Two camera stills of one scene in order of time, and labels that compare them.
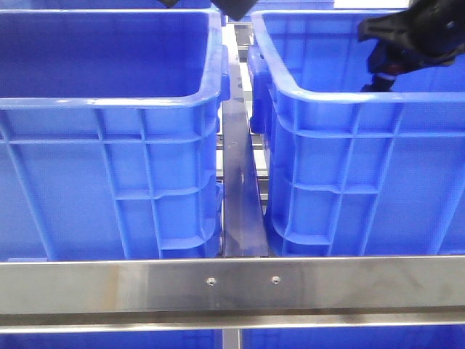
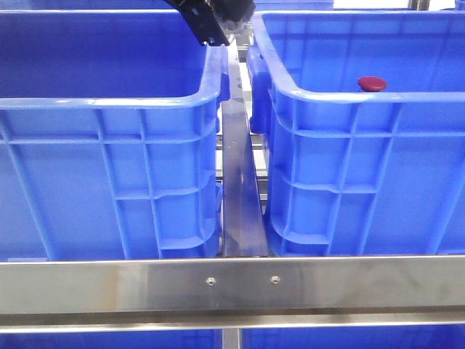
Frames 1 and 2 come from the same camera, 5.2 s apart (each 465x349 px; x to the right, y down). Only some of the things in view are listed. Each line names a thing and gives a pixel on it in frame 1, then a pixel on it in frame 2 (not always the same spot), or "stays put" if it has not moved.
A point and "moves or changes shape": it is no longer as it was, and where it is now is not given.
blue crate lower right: (419, 337) stays put
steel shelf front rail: (232, 294) stays put
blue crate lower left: (198, 339) stays put
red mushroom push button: (383, 81) moves or changes shape
